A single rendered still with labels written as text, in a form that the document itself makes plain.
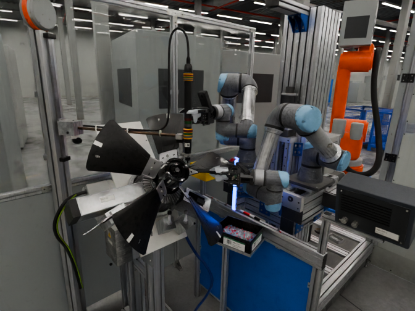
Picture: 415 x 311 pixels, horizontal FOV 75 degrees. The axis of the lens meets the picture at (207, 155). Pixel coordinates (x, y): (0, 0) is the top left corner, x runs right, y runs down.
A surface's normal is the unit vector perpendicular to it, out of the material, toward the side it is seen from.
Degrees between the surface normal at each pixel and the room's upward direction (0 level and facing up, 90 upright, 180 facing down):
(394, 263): 90
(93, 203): 50
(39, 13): 90
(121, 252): 90
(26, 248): 90
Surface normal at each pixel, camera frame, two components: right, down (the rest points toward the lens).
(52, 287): 0.67, 0.22
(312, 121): 0.48, 0.18
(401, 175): -0.74, 0.17
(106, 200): 0.53, -0.45
